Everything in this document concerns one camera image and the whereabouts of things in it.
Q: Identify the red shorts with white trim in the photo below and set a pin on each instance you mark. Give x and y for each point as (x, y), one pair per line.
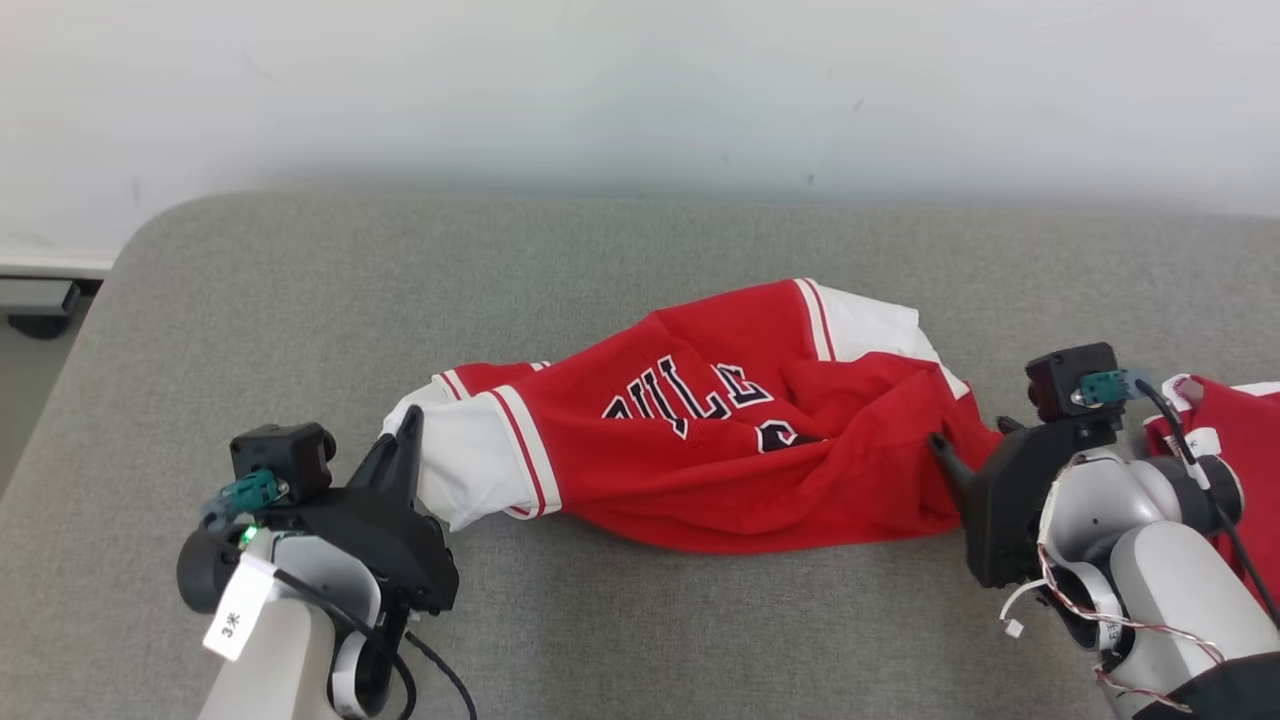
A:
(1245, 450)

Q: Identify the teal right camera connector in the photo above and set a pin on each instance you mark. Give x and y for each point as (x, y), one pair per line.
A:
(1100, 388)

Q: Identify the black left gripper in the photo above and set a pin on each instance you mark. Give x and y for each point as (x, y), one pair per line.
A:
(400, 550)

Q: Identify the teal left camera connector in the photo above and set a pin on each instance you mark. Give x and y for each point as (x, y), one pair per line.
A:
(250, 492)

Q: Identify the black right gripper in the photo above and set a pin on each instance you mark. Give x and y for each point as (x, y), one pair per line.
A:
(1010, 500)

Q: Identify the black round foot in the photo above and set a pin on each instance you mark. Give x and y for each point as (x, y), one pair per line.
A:
(40, 326)

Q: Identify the teal camera connector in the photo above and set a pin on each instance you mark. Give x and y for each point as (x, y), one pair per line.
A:
(250, 492)
(1100, 388)

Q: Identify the red jersey with white sleeves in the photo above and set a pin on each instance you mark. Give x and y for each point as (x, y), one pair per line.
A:
(700, 480)

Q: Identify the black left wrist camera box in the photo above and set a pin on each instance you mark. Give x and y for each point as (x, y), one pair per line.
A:
(285, 460)

